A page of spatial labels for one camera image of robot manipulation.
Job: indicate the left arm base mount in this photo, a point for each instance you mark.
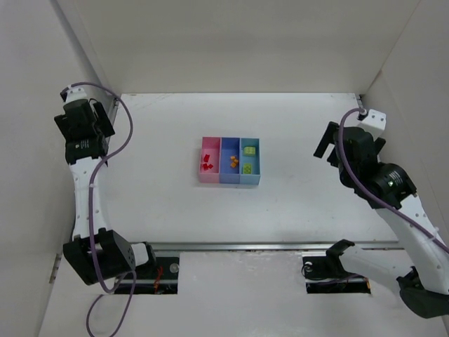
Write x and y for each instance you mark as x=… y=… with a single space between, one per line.
x=159 y=279

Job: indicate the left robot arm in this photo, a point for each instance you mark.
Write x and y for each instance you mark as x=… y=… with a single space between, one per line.
x=95 y=249

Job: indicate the light blue container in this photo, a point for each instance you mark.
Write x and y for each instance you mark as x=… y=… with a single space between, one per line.
x=254 y=177

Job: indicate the pink container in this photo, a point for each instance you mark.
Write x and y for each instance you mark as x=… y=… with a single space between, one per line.
x=211 y=146

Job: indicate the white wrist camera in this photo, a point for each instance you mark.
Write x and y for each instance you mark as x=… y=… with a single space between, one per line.
x=373 y=122
x=73 y=93

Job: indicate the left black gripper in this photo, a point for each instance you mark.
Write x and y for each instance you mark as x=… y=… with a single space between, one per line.
x=104 y=119

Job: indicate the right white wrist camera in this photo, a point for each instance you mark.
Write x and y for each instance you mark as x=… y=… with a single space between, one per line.
x=373 y=122

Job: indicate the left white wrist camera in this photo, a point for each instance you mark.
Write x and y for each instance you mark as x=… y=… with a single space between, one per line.
x=73 y=93

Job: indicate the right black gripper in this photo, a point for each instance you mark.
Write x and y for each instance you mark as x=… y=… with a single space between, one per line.
x=325 y=141

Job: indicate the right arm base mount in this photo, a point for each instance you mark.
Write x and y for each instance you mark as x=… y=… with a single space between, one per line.
x=325 y=275

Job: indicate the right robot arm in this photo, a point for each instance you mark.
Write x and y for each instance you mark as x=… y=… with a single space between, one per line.
x=388 y=189

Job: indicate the green lego brick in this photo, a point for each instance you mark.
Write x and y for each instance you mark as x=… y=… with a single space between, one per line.
x=249 y=151
x=247 y=168

